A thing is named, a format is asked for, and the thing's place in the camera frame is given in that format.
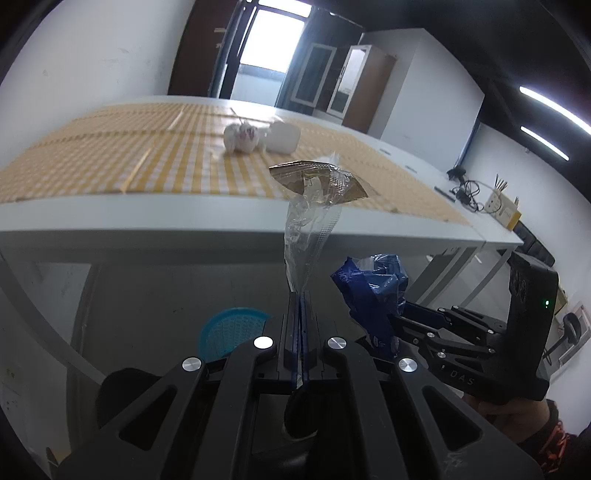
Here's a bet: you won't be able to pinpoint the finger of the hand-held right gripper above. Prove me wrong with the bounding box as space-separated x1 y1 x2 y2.
401 300 502 334
392 318 496 366

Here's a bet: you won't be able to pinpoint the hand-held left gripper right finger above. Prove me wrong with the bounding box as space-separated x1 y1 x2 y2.
301 295 546 480

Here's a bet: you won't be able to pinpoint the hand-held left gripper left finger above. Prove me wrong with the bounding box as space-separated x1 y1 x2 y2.
55 295 301 480

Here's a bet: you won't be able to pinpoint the blue plastic mesh basket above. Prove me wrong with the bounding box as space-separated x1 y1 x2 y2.
199 307 273 366

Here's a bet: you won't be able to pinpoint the blue wrapper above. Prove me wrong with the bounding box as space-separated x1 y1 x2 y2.
331 253 410 357

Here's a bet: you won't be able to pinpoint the clear plastic foil wrapper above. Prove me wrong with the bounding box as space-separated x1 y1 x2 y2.
269 154 371 297

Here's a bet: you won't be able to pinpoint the person's right forearm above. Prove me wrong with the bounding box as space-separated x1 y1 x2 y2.
517 401 583 480

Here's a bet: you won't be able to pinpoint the person's right hand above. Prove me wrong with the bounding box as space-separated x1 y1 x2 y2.
463 394 556 448

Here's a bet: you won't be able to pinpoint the black office chair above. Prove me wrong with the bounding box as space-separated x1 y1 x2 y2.
545 311 591 371

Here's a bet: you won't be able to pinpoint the black sofa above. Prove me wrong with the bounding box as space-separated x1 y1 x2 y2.
514 220 556 269

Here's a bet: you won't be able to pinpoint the yellow white cardboard box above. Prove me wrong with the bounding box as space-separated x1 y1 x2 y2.
485 187 523 230

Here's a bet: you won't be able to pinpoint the person's black pants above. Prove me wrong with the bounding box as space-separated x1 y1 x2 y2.
95 367 320 440

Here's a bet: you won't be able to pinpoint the ceiling light strip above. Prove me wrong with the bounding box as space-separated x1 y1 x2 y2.
518 85 591 136
520 126 571 162

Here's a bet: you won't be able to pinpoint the yellow checked tablecloth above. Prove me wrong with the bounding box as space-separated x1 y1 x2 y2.
0 102 472 227

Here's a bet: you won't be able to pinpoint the glass balcony door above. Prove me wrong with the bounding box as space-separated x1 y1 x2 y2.
230 2 315 109

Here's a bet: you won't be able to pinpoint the brown wooden wardrobe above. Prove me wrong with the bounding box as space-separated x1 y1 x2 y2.
168 0 242 97

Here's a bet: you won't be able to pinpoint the window curtain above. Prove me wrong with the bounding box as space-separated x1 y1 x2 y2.
277 7 366 109

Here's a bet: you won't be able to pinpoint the black cable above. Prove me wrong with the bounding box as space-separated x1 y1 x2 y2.
455 178 491 214

